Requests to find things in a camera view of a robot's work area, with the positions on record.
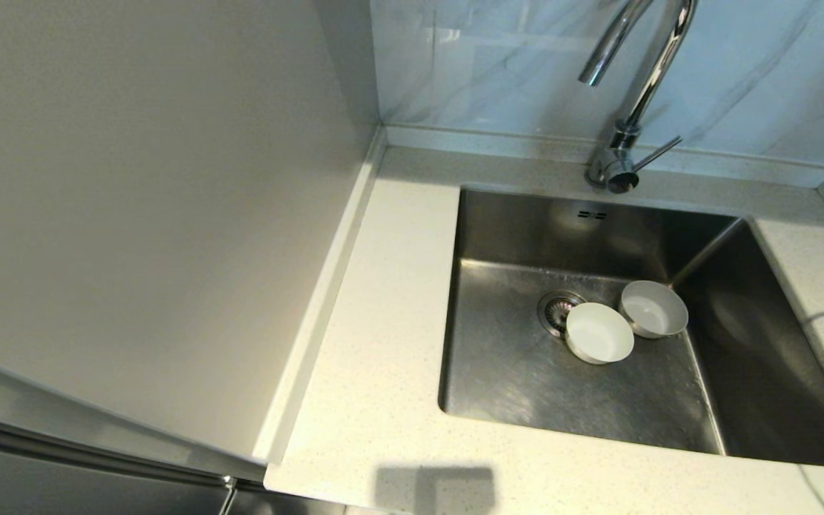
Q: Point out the stainless steel refrigerator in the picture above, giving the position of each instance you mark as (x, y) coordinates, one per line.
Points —
(61, 479)

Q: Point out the tall white side panel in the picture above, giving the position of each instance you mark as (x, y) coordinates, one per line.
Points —
(133, 214)

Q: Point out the chrome gooseneck faucet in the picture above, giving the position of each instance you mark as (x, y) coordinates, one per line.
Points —
(619, 154)

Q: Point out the round metal drain strainer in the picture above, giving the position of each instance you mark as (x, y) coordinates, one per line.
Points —
(552, 309)

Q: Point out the white ceramic bowl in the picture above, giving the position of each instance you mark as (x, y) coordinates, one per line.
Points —
(599, 333)

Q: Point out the stainless steel sink basin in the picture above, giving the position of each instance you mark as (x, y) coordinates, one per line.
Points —
(526, 386)

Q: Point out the grey ceramic bowl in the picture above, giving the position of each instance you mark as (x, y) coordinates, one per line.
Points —
(655, 309)

